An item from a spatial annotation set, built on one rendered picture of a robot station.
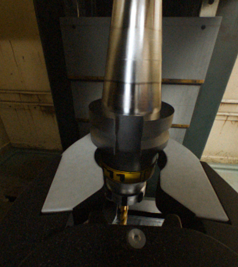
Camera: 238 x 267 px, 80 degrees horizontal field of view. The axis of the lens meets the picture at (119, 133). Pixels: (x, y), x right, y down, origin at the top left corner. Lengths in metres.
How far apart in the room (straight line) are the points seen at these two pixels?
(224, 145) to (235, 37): 0.79
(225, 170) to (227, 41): 0.93
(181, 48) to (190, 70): 0.07
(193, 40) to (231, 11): 0.14
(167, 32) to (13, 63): 0.96
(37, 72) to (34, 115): 0.32
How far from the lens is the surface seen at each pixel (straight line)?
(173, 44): 0.54
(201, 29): 0.56
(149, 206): 0.51
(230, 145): 1.29
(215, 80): 0.65
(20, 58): 1.17
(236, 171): 1.39
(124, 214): 0.19
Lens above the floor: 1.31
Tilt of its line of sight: 28 degrees down
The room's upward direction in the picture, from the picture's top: 1 degrees clockwise
